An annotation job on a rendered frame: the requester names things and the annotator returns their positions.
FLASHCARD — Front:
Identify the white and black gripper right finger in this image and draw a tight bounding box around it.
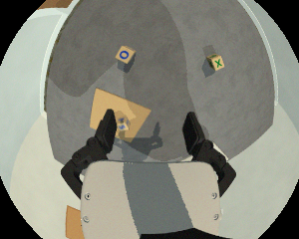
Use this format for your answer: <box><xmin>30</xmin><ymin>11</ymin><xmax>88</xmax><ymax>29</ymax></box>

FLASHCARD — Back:
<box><xmin>182</xmin><ymin>112</ymin><xmax>236</xmax><ymax>197</ymax></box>

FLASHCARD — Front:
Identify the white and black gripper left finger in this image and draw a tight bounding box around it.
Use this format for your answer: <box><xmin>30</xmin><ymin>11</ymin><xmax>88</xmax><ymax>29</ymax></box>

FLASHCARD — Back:
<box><xmin>61</xmin><ymin>109</ymin><xmax>118</xmax><ymax>200</ymax></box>

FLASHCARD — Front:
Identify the tan flat mat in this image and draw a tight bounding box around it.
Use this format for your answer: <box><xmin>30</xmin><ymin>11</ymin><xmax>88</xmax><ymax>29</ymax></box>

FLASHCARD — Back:
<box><xmin>90</xmin><ymin>88</ymin><xmax>151</xmax><ymax>142</ymax></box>

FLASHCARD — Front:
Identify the wooden letter block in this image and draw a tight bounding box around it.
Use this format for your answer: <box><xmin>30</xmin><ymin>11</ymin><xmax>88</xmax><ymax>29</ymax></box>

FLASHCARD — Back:
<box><xmin>115</xmin><ymin>46</ymin><xmax>136</xmax><ymax>64</ymax></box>
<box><xmin>117</xmin><ymin>116</ymin><xmax>130</xmax><ymax>131</ymax></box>
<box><xmin>206</xmin><ymin>54</ymin><xmax>224</xmax><ymax>71</ymax></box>

